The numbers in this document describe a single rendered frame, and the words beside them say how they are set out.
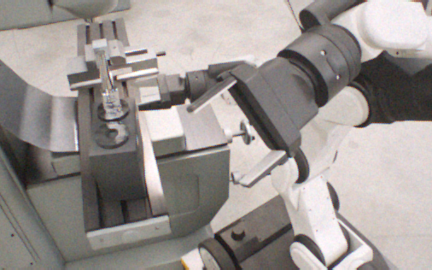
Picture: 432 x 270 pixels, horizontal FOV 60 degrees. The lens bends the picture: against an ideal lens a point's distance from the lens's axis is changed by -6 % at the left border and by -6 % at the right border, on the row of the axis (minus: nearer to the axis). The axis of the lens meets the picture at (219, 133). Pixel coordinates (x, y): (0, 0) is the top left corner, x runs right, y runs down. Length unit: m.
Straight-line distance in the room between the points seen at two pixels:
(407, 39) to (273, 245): 1.07
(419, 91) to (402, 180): 1.89
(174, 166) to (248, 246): 0.41
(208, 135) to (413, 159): 1.63
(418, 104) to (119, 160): 0.69
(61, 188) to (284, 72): 1.21
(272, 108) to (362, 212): 1.97
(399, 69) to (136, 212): 0.74
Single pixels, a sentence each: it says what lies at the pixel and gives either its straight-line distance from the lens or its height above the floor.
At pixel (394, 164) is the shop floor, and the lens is 2.72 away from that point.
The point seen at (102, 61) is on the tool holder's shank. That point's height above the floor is 1.32.
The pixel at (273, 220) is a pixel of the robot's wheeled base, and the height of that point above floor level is 0.59.
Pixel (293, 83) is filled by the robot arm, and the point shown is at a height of 1.57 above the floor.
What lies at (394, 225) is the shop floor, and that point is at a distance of 2.40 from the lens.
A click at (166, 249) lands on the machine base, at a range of 1.91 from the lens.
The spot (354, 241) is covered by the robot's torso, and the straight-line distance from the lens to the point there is 1.38.
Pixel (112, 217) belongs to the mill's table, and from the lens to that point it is 1.10.
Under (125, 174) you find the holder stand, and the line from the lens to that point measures 1.05.
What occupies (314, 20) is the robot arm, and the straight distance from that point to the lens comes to 0.52.
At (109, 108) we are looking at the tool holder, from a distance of 1.07.
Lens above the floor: 1.83
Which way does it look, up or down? 43 degrees down
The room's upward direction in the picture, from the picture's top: straight up
